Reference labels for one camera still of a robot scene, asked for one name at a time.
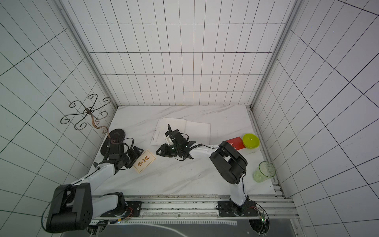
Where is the cream patterned photo card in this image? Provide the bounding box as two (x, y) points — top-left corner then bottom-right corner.
(133, 150), (156, 173)

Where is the white photo album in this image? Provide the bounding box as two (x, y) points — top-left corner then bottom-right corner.
(150, 118), (211, 146)

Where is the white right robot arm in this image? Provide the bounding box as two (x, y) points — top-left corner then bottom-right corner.
(156, 126), (248, 208)

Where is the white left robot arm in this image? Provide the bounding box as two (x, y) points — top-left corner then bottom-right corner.
(41, 143), (144, 236)

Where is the red photo card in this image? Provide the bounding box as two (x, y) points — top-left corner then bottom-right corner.
(227, 137), (245, 151)

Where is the lime green plastic bowl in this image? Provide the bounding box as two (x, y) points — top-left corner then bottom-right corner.
(242, 133), (260, 149)

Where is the clear green glass cup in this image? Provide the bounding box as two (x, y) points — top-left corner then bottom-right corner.
(253, 161), (276, 183)

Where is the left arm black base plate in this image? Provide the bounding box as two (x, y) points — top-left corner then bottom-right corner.
(101, 200), (142, 218)

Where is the aluminium mounting rail frame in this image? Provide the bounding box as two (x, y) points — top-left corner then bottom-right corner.
(59, 194), (300, 237)

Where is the copper wire jewelry stand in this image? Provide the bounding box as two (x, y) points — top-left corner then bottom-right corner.
(60, 93), (125, 156)

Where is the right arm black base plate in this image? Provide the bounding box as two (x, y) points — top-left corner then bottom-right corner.
(216, 199), (259, 217)

